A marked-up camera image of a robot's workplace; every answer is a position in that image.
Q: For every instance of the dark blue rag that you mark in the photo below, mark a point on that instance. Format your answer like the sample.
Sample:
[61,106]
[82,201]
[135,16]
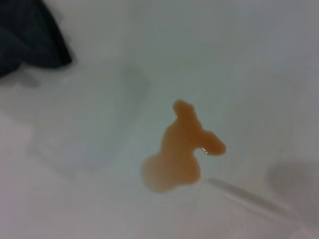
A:
[27,37]

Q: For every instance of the brown liquid spill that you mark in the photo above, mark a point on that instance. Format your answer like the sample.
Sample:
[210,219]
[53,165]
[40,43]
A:
[179,149]

